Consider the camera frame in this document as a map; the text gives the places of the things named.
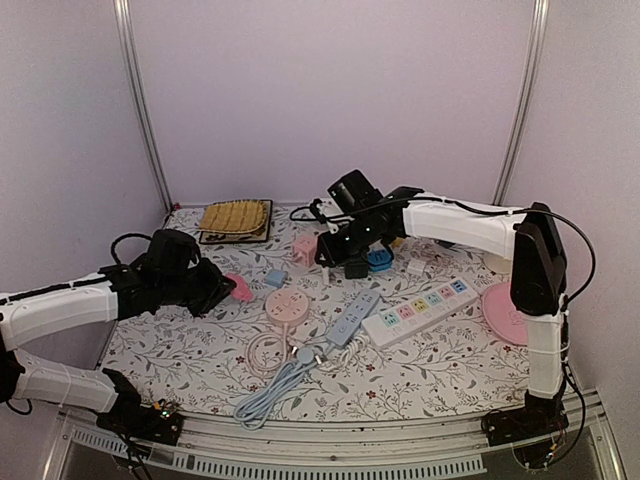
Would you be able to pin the dark green cube socket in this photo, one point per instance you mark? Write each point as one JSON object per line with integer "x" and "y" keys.
{"x": 356, "y": 269}

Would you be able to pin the light blue cube adapter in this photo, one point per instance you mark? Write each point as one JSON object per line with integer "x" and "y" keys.
{"x": 380, "y": 260}

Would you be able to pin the aluminium frame post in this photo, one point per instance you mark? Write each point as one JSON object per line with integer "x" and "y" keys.
{"x": 126, "y": 36}
{"x": 532, "y": 63}

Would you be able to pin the front aluminium rail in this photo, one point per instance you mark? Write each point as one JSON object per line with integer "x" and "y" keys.
{"x": 386, "y": 431}

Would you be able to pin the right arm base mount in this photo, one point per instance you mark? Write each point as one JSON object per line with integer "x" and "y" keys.
{"x": 538, "y": 417}

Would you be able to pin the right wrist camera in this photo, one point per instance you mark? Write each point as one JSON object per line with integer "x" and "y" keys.
{"x": 322, "y": 209}

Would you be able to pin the left aluminium frame post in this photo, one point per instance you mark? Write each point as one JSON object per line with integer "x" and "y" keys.
{"x": 126, "y": 36}

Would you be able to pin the cream plastic cup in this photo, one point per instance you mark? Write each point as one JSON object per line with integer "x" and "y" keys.
{"x": 497, "y": 264}

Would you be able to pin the white long power strip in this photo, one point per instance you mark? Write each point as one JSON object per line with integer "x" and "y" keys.
{"x": 424, "y": 310}

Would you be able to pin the pink plastic plate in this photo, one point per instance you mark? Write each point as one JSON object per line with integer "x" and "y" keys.
{"x": 505, "y": 321}

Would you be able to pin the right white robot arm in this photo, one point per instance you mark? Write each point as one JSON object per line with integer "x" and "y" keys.
{"x": 530, "y": 239}

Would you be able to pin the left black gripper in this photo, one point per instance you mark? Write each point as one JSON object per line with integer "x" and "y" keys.
{"x": 213, "y": 277}

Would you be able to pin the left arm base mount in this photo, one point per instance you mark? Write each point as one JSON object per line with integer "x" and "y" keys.
{"x": 160, "y": 422}

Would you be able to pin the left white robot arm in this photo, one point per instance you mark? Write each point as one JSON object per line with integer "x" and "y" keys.
{"x": 31, "y": 315}

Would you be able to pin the small white charger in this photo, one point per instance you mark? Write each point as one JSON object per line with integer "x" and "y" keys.
{"x": 416, "y": 267}

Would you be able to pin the black and tan mat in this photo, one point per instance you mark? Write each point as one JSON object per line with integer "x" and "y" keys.
{"x": 235, "y": 222}

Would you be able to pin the right aluminium frame post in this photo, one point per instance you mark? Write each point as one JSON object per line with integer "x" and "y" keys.
{"x": 532, "y": 63}

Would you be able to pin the pink cube plug adapter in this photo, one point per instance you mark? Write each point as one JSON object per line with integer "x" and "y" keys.
{"x": 304, "y": 250}

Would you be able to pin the pink round power strip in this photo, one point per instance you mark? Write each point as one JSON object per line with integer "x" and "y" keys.
{"x": 287, "y": 307}

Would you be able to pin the white plug adapter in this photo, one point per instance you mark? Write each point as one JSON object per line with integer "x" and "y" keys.
{"x": 326, "y": 276}

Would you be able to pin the dark blue cube socket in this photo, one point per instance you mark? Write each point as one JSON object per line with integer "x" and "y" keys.
{"x": 445, "y": 244}

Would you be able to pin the light blue charger plug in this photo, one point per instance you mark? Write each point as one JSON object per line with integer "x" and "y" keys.
{"x": 276, "y": 278}

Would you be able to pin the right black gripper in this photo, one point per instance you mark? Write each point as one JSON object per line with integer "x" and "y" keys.
{"x": 332, "y": 255}

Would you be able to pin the pink square plug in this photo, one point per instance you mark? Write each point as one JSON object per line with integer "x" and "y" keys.
{"x": 241, "y": 290}

